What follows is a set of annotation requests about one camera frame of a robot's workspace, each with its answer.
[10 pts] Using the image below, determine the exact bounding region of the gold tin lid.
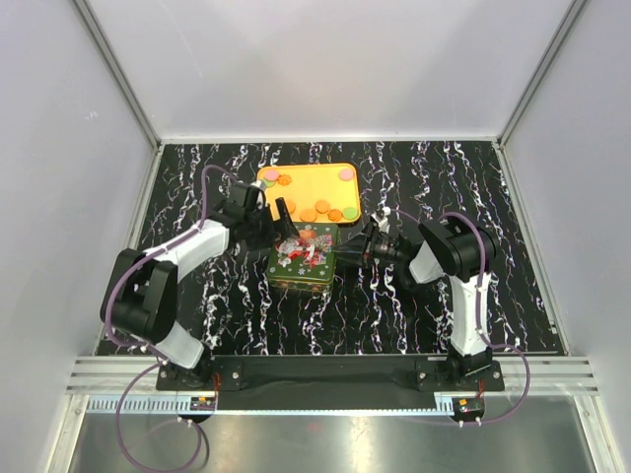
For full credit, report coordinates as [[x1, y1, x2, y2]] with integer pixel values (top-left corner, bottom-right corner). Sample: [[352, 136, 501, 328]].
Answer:
[[266, 223, 339, 275]]

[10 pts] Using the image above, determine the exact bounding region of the orange swirl cookie upper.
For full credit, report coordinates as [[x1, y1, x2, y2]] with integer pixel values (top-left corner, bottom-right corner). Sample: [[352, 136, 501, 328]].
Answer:
[[277, 174, 292, 186]]

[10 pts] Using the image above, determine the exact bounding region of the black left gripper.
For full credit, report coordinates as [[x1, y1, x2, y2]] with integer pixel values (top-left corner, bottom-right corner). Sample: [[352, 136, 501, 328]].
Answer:
[[245, 199, 299, 252]]

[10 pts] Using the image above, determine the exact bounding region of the small round dotted biscuit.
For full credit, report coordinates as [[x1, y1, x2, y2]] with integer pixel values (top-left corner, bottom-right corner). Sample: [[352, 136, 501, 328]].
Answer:
[[300, 208, 317, 222]]

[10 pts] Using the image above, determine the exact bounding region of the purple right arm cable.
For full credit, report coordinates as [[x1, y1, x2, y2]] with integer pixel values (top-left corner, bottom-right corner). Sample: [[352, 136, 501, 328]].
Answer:
[[393, 209, 532, 426]]

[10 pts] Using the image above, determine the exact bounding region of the plain orange macaron cookie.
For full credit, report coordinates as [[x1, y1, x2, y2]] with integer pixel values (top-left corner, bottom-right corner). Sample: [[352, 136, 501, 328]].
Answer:
[[315, 200, 330, 214]]

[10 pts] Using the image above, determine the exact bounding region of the orange swirl cookie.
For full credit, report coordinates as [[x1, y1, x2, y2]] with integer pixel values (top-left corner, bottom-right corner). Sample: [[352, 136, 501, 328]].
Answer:
[[327, 209, 342, 222], [277, 174, 292, 186]]

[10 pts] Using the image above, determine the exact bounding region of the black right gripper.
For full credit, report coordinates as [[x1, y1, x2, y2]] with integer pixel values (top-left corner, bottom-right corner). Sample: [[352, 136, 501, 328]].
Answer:
[[333, 222, 408, 269]]

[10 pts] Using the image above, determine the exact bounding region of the green sandwich cookie right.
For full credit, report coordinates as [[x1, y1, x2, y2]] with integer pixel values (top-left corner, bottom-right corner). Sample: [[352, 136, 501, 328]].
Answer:
[[342, 207, 358, 221]]

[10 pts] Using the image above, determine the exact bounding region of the yellow plastic tray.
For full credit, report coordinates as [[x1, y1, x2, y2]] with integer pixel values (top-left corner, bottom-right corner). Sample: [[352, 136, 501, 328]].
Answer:
[[256, 163, 362, 225]]

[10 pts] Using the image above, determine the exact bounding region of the pink sandwich cookie left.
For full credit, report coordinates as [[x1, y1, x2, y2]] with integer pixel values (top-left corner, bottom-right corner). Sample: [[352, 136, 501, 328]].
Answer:
[[265, 169, 279, 181]]

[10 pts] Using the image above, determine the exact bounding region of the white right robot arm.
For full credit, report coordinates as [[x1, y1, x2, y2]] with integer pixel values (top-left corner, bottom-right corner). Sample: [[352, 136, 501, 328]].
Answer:
[[332, 212, 500, 391]]

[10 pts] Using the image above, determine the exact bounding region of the orange swirl cookie lower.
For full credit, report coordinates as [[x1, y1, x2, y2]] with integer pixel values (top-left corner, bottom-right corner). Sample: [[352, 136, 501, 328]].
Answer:
[[327, 209, 342, 222]]

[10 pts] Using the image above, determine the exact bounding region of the pink sandwich cookie right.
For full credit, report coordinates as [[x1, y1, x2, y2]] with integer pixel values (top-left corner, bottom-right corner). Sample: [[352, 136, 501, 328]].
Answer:
[[338, 169, 354, 180]]

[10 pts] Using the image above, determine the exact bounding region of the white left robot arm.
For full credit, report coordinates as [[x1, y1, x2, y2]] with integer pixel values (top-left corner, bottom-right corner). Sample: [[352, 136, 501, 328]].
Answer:
[[101, 181, 299, 390]]

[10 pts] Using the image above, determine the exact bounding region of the green decorated cookie tin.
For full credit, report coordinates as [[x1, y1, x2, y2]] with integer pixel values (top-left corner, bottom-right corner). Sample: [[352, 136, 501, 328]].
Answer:
[[266, 267, 334, 293]]

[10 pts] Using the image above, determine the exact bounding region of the pink sandwich cookie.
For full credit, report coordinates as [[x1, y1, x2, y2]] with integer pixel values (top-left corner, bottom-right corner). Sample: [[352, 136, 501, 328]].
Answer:
[[265, 169, 279, 181], [338, 169, 354, 180]]

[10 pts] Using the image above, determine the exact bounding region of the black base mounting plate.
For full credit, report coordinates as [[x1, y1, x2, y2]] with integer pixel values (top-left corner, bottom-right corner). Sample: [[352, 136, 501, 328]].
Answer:
[[156, 355, 505, 411]]

